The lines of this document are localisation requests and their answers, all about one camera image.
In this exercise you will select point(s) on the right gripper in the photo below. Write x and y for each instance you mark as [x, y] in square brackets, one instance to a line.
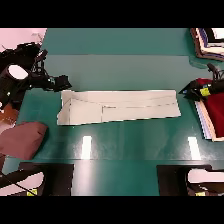
[196, 91]

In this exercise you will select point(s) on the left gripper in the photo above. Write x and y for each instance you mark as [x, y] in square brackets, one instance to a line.
[61, 83]

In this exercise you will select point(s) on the white shirt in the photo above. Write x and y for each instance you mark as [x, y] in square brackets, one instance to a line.
[120, 106]

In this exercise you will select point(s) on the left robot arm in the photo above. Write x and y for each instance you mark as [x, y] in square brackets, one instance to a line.
[10, 85]

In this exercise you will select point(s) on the red garment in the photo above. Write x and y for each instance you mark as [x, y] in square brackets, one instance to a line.
[216, 113]

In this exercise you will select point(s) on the white and blue folded garment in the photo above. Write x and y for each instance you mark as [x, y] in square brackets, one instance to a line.
[205, 123]

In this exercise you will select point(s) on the tan brown garment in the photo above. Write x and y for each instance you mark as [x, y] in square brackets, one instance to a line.
[8, 115]

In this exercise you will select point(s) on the maroon brown garment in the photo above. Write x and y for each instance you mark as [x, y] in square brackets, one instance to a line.
[21, 140]

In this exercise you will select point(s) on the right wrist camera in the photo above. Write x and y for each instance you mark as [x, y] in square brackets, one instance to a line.
[213, 71]

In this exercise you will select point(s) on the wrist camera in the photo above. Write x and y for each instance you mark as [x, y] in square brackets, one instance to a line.
[213, 71]
[40, 63]

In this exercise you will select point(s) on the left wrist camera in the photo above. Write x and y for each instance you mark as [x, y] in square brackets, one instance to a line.
[40, 63]

